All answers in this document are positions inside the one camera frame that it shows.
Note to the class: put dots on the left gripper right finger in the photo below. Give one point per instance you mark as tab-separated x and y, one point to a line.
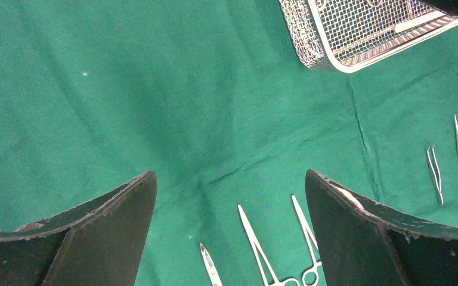
363	242

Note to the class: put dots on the metal mesh instrument tray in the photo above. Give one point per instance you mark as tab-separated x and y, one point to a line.
350	35

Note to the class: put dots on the steel forceps with ring handles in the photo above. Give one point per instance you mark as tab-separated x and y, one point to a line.
266	271

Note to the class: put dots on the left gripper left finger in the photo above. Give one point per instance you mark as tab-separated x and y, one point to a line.
99	242

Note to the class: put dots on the flat steel tool in tray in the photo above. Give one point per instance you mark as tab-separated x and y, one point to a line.
418	21

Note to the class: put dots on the green surgical cloth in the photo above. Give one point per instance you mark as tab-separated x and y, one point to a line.
211	96

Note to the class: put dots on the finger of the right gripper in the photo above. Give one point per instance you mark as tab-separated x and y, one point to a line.
449	7

